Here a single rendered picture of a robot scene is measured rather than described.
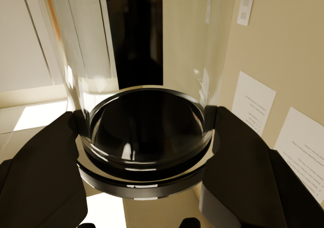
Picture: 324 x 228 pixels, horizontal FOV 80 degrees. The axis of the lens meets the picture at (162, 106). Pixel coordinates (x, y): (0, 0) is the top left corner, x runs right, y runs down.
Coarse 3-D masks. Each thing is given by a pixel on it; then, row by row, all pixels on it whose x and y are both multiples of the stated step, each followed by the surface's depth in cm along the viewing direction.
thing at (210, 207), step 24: (216, 120) 12; (240, 120) 11; (216, 144) 10; (240, 144) 9; (264, 144) 9; (216, 168) 8; (240, 168) 8; (264, 168) 8; (216, 192) 7; (240, 192) 7; (264, 192) 7; (216, 216) 7; (240, 216) 6; (264, 216) 6
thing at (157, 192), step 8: (88, 176) 10; (200, 176) 11; (96, 184) 10; (104, 184) 10; (176, 184) 10; (184, 184) 10; (192, 184) 10; (112, 192) 10; (120, 192) 10; (128, 192) 10; (136, 192) 10; (144, 192) 10; (152, 192) 10; (160, 192) 10; (168, 192) 10
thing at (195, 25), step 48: (48, 0) 7; (96, 0) 6; (144, 0) 6; (192, 0) 6; (96, 48) 7; (144, 48) 7; (192, 48) 7; (96, 96) 8; (144, 96) 8; (192, 96) 8; (96, 144) 10; (144, 144) 9; (192, 144) 10
